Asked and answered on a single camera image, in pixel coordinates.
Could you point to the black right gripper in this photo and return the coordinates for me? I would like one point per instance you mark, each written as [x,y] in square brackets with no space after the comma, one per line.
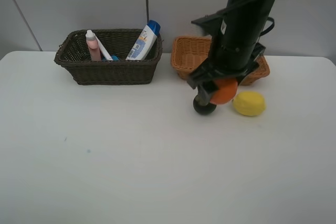
[204,75]

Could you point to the orange tangerine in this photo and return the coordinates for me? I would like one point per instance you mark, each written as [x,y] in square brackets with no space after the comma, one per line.
[227,89]

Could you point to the dark purple mangosteen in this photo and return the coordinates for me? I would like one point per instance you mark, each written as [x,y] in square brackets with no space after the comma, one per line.
[202,107]

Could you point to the yellow lemon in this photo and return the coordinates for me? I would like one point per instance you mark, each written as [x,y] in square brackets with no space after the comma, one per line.
[249,103]

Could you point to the white shampoo bottle blue cap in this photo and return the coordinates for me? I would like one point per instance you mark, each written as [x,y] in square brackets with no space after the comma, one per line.
[145,41]

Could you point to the white marker pink tip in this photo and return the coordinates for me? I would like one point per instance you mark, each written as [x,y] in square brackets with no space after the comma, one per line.
[103,50]

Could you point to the pink bottle white cap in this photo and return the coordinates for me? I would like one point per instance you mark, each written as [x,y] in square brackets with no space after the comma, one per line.
[93,46]

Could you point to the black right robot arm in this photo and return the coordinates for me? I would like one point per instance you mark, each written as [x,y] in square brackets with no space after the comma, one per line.
[235,31]

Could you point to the orange wicker basket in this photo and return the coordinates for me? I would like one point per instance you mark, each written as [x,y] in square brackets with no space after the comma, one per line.
[189,52]

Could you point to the dark brown wicker basket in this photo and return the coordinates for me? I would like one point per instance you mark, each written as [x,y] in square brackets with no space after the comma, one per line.
[73,55]

